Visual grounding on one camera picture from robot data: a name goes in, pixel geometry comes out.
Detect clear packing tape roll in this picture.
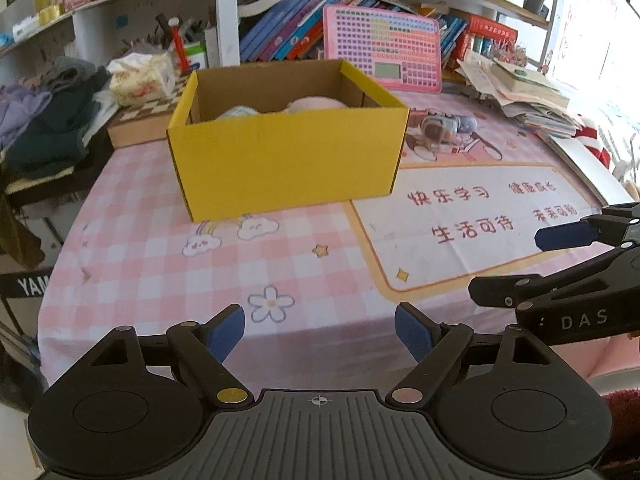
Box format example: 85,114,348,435
217,105,259,120

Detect pile of clothes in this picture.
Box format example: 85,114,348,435
4,56,111,180

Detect yellow cardboard box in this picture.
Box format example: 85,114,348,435
167,60,409,222

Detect stack of papers and books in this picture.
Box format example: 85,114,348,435
457,52,586,138

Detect alphabet wall poster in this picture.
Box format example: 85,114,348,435
546,0,622,91

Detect pink cartoon table mat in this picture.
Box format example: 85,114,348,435
37,89,640,396

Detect red white striped plush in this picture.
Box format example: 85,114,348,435
574,117,612,168

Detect pink learning tablet toy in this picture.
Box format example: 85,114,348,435
323,6,442,93

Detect white green pen holder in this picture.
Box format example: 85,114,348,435
183,42,208,70

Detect pink plush toy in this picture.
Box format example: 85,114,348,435
284,96,347,114

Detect wooden chessboard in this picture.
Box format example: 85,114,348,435
107,76,188,150

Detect row of blue purple books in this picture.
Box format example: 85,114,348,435
238,0,356,64

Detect white bookshelf frame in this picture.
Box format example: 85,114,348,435
1,0,551,84

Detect floral tissue box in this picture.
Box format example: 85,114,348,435
106,53,177,106

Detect red boxed books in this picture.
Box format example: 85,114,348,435
449,11,518,67

